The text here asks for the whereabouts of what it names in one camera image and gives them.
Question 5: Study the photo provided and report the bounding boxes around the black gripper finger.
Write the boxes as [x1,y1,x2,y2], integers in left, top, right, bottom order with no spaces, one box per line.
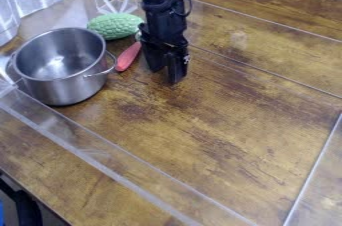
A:
[142,42,165,72]
[167,50,190,84]

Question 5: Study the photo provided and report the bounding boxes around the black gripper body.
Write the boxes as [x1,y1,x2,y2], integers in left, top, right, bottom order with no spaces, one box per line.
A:
[139,0,189,55]

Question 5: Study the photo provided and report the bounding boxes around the green bumpy toy vegetable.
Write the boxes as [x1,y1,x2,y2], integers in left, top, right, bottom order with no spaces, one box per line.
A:
[87,13,144,40]

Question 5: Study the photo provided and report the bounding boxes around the stainless steel pot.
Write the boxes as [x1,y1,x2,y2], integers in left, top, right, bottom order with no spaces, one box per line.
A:
[10,27,118,106]

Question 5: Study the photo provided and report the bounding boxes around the clear acrylic table barrier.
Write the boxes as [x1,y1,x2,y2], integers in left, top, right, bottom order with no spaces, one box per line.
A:
[0,0,342,226]

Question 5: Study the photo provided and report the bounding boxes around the black table leg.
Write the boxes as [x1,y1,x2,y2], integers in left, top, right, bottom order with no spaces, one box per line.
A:
[0,178,43,226]

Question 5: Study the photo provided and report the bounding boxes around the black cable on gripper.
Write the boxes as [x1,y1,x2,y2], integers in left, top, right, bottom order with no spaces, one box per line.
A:
[171,0,194,18]

